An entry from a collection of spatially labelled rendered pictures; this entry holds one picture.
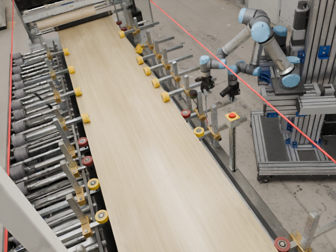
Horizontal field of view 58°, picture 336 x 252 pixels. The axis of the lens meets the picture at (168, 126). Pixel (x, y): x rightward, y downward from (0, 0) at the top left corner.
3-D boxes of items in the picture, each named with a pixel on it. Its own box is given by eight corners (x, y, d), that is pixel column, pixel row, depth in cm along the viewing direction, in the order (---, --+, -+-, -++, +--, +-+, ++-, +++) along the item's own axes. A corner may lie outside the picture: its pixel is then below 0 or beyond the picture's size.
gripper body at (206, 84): (208, 92, 236) (207, 79, 228) (200, 88, 242) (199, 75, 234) (214, 87, 240) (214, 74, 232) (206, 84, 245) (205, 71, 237)
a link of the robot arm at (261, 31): (302, 73, 219) (265, 11, 197) (303, 85, 209) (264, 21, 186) (286, 80, 226) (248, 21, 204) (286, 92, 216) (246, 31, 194)
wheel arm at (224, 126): (244, 119, 246) (245, 115, 243) (247, 121, 243) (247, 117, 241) (196, 138, 238) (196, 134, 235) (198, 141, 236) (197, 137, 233)
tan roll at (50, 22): (129, 2, 440) (127, -7, 432) (132, 4, 431) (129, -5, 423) (31, 31, 415) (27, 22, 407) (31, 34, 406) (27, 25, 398)
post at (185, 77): (191, 116, 286) (186, 73, 255) (193, 118, 284) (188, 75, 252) (188, 117, 286) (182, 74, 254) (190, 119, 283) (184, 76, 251)
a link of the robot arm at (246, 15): (272, 42, 269) (252, 23, 224) (256, 39, 277) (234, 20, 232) (277, 29, 268) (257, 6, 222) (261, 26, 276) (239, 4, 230)
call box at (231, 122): (234, 120, 199) (234, 111, 194) (240, 126, 194) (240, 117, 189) (224, 123, 198) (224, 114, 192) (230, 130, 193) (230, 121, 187)
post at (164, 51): (171, 87, 321) (164, 46, 289) (172, 89, 318) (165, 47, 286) (168, 88, 320) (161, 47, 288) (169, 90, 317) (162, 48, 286)
